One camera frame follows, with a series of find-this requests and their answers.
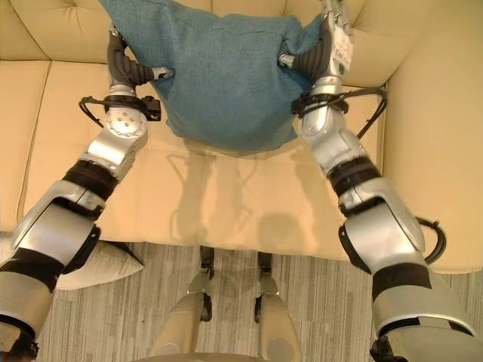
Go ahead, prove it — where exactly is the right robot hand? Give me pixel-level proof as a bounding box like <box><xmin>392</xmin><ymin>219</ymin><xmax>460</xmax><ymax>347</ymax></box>
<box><xmin>278</xmin><ymin>0</ymin><xmax>355</xmax><ymax>84</ymax></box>

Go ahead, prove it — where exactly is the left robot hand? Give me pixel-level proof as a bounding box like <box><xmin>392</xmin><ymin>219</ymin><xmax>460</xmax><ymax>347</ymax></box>
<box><xmin>106</xmin><ymin>24</ymin><xmax>175</xmax><ymax>89</ymax></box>

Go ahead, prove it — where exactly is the teal fabric cushion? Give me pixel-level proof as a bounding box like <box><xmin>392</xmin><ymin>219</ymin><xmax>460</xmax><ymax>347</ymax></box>
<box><xmin>98</xmin><ymin>0</ymin><xmax>326</xmax><ymax>153</ymax></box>

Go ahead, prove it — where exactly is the cream leather sofa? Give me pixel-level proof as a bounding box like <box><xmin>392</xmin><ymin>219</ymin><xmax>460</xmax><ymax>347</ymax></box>
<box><xmin>0</xmin><ymin>0</ymin><xmax>483</xmax><ymax>275</ymax></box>

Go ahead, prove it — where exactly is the white cushion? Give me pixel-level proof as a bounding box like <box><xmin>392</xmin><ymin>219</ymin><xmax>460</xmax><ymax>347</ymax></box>
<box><xmin>56</xmin><ymin>239</ymin><xmax>145</xmax><ymax>290</ymax></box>

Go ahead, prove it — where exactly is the left silver robot leg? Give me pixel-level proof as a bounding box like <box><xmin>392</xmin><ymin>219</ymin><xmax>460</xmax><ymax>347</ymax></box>
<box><xmin>149</xmin><ymin>244</ymin><xmax>216</xmax><ymax>357</ymax></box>

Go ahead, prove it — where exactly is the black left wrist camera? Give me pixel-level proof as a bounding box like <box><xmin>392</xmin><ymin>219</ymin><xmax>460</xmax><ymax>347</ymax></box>
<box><xmin>140</xmin><ymin>95</ymin><xmax>162</xmax><ymax>122</ymax></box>

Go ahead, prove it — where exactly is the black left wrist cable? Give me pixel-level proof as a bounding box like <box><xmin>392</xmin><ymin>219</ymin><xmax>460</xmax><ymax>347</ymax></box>
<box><xmin>78</xmin><ymin>96</ymin><xmax>114</xmax><ymax>129</ymax></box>

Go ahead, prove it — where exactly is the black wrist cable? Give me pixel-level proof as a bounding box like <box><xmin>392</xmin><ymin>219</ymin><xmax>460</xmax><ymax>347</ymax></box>
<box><xmin>290</xmin><ymin>86</ymin><xmax>389</xmax><ymax>139</ymax></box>
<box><xmin>78</xmin><ymin>96</ymin><xmax>114</xmax><ymax>129</ymax></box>

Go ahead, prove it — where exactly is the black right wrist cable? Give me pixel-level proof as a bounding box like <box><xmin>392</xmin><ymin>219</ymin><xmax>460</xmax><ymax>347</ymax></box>
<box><xmin>290</xmin><ymin>86</ymin><xmax>389</xmax><ymax>139</ymax></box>

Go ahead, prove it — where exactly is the black right elbow cable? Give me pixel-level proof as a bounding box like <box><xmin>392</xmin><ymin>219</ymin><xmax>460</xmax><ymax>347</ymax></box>
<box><xmin>414</xmin><ymin>216</ymin><xmax>448</xmax><ymax>265</ymax></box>

